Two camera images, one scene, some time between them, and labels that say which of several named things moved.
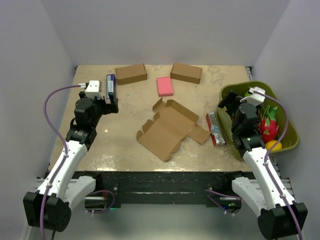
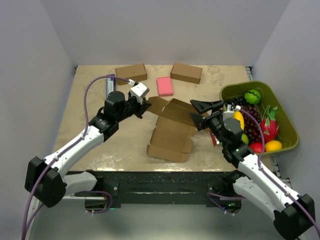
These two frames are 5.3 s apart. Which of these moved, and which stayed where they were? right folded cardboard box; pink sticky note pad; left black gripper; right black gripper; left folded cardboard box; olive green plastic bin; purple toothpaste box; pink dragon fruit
Moved: right black gripper; left black gripper
Stayed: pink dragon fruit; pink sticky note pad; left folded cardboard box; purple toothpaste box; right folded cardboard box; olive green plastic bin
